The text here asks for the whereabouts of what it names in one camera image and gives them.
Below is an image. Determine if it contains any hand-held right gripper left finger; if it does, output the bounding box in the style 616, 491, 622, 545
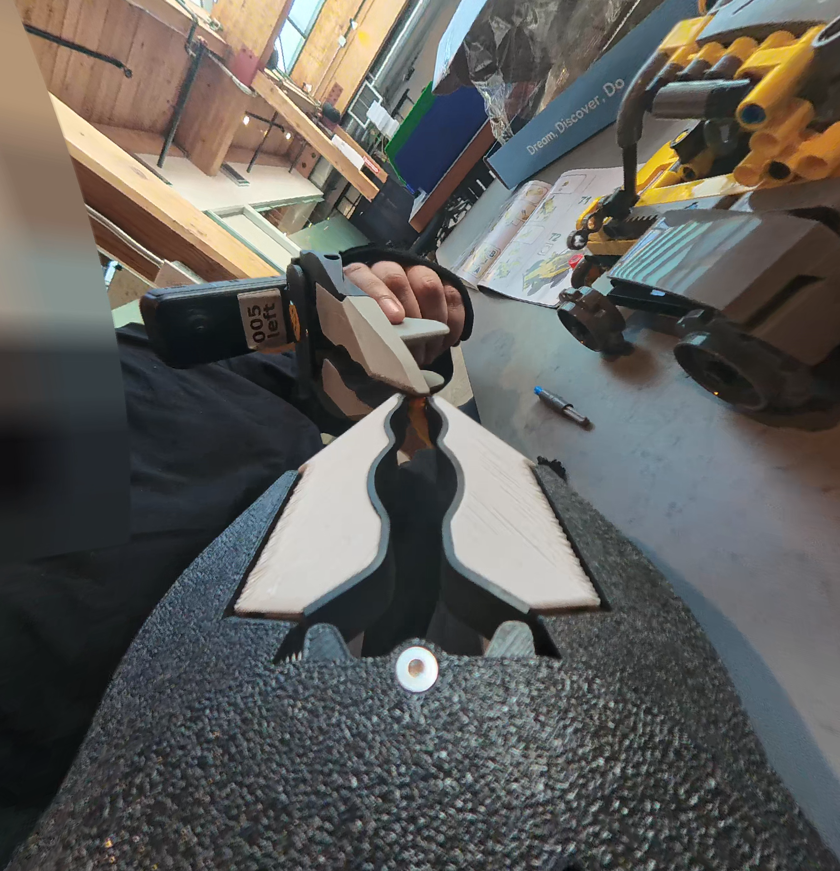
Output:
235, 392, 408, 625

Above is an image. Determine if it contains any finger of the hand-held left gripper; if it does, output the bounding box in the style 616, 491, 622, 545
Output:
321, 359, 388, 421
314, 284, 429, 398

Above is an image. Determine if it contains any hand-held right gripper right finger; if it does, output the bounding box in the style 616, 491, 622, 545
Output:
425, 395, 602, 638

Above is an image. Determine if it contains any small yellow tooth piece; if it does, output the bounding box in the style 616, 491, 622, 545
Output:
401, 398, 434, 464

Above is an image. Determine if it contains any grey axle pin blue tip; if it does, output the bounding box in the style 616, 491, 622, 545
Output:
534, 387, 592, 430

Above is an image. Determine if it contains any person's left hand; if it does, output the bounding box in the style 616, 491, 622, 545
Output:
343, 260, 467, 375

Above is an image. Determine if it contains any person's dark clothing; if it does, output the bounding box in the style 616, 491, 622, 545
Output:
0, 325, 482, 871

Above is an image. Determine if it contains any instruction booklet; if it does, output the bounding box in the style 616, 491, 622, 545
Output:
454, 166, 642, 310

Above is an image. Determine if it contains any blue partition panel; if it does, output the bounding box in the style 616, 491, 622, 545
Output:
393, 85, 496, 201

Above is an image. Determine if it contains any blue cardboard box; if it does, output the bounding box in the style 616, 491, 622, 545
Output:
430, 0, 707, 191

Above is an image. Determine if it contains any yellow toy brick vehicle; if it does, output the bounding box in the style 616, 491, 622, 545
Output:
556, 0, 840, 430

